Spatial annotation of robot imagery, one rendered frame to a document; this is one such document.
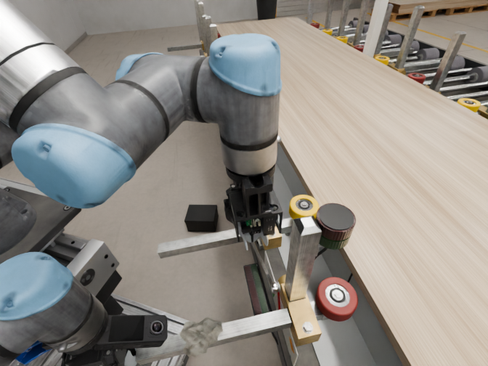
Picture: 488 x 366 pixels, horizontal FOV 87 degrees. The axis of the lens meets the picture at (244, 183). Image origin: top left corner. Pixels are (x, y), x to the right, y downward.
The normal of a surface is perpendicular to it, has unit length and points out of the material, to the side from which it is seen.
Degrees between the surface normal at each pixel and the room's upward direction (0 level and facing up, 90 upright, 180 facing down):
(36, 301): 87
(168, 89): 55
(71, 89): 49
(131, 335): 33
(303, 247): 90
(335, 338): 0
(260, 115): 90
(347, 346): 0
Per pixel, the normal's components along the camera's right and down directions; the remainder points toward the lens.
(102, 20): 0.20, 0.66
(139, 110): 0.73, -0.31
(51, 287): 0.98, 0.05
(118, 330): 0.48, -0.73
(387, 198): -0.05, -0.73
